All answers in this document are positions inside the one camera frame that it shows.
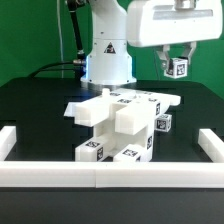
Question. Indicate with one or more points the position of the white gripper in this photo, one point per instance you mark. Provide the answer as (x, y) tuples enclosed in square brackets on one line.
[(159, 22)]

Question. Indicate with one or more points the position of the white tagged cube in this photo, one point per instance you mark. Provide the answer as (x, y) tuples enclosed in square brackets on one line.
[(163, 123), (177, 68)]

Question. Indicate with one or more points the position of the white chair back frame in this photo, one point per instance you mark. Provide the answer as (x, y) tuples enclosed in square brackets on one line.
[(131, 110)]

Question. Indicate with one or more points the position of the white chair seat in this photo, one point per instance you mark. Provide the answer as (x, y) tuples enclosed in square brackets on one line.
[(119, 141)]

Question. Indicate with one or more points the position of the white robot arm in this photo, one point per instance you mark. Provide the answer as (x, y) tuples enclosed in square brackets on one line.
[(108, 63)]

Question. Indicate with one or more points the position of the white marker sheet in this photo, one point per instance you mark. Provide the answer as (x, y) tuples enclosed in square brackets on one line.
[(70, 109)]

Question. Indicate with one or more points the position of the white U-shaped barrier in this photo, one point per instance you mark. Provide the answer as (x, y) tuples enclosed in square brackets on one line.
[(114, 174)]

